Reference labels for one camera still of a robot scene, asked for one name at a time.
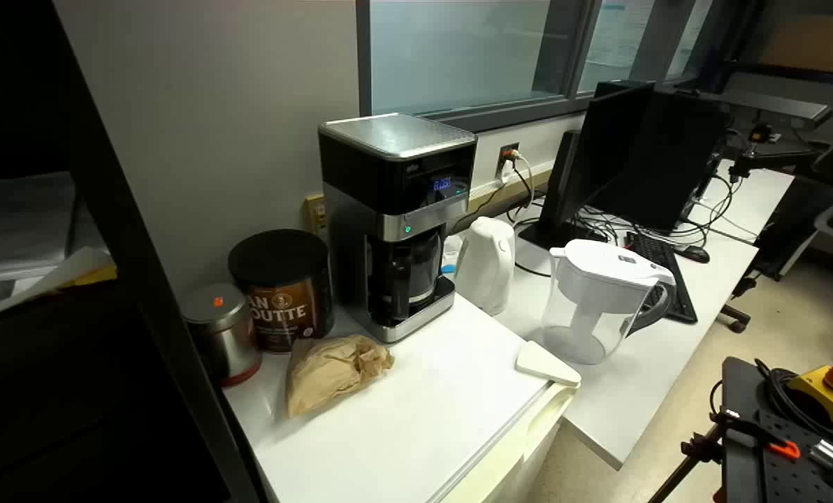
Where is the black and silver coffeemaker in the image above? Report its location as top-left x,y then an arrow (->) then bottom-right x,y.
317,108 -> 482,346

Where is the white electric kettle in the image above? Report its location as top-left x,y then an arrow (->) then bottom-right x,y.
452,214 -> 521,318

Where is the black-lidded coffee can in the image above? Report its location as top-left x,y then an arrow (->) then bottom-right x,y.
226,227 -> 339,355

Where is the crumpled brown paper bag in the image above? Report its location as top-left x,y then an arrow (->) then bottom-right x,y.
282,333 -> 398,422

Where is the white mini fridge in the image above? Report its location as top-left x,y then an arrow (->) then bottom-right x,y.
222,294 -> 578,503

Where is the white folded paper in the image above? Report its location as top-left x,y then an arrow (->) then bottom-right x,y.
513,339 -> 588,390

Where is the white water filter pitcher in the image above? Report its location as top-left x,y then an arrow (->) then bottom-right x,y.
538,237 -> 680,369

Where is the stainless steel canister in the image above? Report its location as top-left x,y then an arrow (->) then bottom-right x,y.
180,281 -> 265,390

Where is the black computer monitor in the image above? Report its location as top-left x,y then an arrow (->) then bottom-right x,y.
535,77 -> 733,251

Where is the black keyboard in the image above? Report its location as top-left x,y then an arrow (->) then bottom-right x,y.
620,232 -> 703,327

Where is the black computer mouse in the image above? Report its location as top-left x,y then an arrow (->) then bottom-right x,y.
680,241 -> 714,266

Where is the black tripod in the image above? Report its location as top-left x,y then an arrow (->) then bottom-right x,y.
645,422 -> 729,503

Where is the black perforated cart top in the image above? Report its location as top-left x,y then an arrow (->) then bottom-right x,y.
715,355 -> 833,503

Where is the orange-tipped black clamp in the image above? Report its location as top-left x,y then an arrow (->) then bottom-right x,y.
718,411 -> 805,464

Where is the stack of papers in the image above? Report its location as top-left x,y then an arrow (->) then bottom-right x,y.
0,171 -> 120,327

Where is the black office chair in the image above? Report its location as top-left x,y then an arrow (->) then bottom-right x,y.
715,114 -> 833,336

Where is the yellow emergency stop box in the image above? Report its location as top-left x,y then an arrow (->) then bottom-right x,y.
785,350 -> 833,428

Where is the beige wall outlet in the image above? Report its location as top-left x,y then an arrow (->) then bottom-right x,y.
303,189 -> 332,234

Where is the black power cable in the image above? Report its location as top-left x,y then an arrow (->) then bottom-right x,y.
501,151 -> 541,217

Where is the white wall outlet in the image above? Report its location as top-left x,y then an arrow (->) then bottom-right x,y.
496,140 -> 527,181

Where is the black shelf frame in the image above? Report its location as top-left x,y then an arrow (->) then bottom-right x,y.
0,0 -> 269,503

